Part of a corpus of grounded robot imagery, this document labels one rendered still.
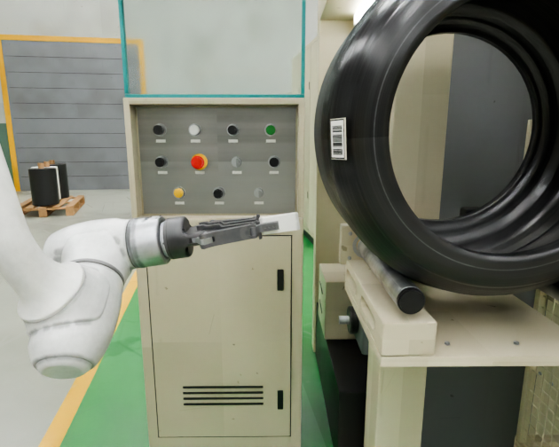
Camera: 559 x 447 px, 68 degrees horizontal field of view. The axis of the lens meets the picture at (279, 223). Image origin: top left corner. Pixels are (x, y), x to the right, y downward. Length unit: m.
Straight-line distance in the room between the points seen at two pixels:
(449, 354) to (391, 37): 0.50
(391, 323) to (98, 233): 0.51
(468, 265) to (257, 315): 0.87
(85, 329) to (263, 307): 0.85
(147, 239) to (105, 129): 9.05
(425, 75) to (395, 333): 0.60
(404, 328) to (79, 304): 0.49
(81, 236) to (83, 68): 9.21
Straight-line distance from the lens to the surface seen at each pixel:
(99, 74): 9.84
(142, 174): 1.42
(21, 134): 10.26
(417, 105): 1.04
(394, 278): 0.74
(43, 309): 0.65
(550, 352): 0.85
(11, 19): 10.52
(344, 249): 1.01
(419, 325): 0.72
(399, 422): 1.29
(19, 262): 0.63
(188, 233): 0.73
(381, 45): 0.64
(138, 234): 0.74
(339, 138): 0.63
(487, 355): 0.80
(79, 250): 0.75
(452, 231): 0.98
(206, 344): 1.49
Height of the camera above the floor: 1.16
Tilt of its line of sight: 12 degrees down
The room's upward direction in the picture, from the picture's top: straight up
